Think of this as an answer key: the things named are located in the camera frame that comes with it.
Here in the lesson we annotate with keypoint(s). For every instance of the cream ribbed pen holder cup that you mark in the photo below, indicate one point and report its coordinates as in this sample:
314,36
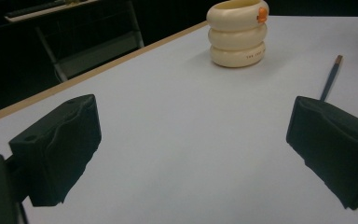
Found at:
236,37

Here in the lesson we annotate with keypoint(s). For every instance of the blue pencil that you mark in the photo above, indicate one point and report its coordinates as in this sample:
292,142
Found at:
331,77

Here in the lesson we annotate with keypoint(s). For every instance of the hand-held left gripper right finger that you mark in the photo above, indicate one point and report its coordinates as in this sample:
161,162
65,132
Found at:
338,146

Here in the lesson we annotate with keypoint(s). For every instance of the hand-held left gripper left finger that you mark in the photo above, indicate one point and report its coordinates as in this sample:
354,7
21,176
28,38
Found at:
56,149

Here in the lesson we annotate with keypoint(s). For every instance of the white shelf board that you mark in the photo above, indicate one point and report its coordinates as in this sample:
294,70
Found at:
43,11

